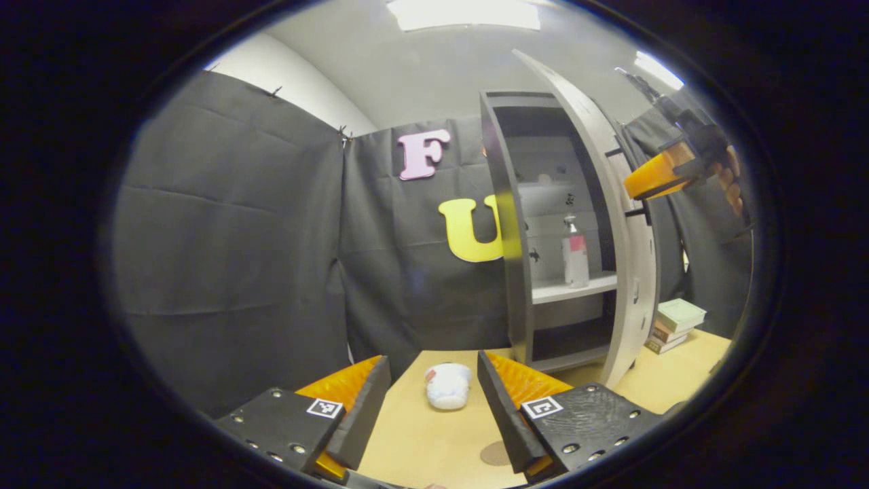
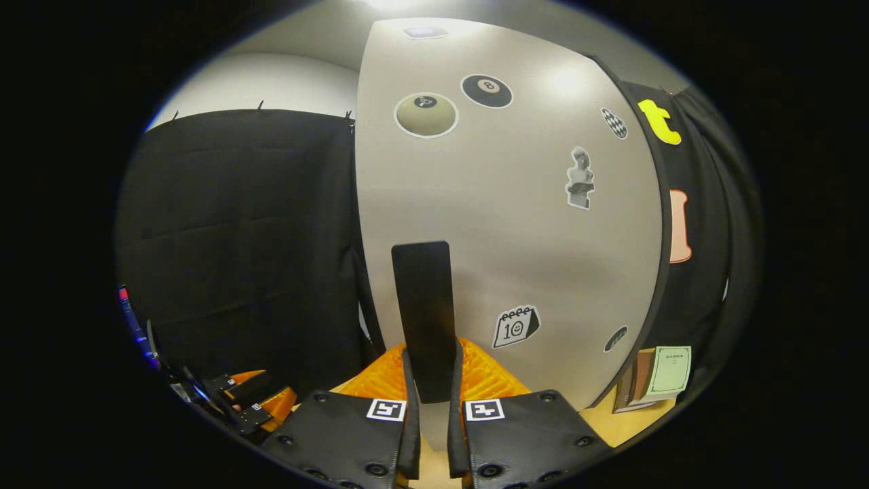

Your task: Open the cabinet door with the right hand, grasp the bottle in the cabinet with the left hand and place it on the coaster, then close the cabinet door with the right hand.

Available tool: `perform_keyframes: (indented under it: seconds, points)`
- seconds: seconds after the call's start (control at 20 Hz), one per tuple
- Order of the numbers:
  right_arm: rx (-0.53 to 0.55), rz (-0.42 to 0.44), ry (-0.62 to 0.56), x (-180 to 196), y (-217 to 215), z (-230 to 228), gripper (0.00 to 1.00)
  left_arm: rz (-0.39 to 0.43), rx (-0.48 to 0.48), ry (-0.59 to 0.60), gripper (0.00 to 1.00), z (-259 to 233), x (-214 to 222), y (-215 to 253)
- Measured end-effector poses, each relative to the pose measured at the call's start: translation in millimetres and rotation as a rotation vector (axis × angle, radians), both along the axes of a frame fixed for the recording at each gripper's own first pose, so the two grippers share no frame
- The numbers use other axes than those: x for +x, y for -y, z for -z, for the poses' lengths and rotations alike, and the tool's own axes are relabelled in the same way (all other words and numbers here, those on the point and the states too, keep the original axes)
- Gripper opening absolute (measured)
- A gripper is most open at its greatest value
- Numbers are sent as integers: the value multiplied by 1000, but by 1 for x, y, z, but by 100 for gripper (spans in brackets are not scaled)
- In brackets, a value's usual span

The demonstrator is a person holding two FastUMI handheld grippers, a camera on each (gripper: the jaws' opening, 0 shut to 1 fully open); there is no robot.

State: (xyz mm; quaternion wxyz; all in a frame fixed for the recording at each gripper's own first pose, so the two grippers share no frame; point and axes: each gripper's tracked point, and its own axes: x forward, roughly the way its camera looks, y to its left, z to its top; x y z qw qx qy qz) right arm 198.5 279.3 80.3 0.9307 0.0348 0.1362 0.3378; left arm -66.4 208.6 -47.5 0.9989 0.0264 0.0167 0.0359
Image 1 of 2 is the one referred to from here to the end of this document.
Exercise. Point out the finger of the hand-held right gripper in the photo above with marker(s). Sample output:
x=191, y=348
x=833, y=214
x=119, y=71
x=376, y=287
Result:
x=662, y=173
x=645, y=88

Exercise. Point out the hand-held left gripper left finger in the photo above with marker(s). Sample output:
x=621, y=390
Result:
x=366, y=414

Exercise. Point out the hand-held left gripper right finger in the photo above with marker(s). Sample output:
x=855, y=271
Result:
x=506, y=421

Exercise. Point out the brown round coaster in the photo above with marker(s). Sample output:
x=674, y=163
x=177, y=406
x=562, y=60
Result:
x=494, y=454

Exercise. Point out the grey cabinet door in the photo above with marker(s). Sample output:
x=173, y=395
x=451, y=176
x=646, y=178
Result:
x=638, y=272

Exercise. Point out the clear bottle with pink label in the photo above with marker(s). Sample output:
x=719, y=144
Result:
x=576, y=261

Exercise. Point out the grey cabinet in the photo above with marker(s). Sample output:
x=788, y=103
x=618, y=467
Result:
x=516, y=285

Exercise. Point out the white cabinet shelf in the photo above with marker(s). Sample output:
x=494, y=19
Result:
x=570, y=292

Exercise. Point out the ceiling light panel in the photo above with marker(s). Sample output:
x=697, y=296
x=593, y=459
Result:
x=658, y=69
x=465, y=15

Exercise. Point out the white fluffy toy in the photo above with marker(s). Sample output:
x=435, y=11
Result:
x=448, y=387

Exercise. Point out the dark red book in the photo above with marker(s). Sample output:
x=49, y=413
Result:
x=662, y=333

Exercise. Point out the beige book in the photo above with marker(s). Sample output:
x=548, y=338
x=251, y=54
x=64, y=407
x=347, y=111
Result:
x=662, y=345

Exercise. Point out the black backdrop cloth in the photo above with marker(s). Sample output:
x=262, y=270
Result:
x=224, y=238

